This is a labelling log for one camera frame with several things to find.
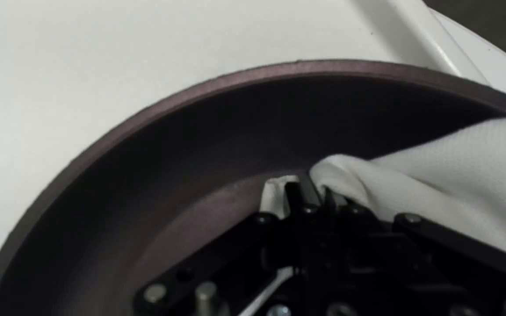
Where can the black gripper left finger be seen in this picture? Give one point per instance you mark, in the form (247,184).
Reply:
(240,261)

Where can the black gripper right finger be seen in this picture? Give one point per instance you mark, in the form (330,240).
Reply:
(425,266)

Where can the white towel with red stripes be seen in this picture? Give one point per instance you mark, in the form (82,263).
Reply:
(458,180)

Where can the black frying pan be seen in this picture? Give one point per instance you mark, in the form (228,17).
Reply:
(184,170)

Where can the white plastic tray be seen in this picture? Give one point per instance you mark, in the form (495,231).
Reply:
(75,68)

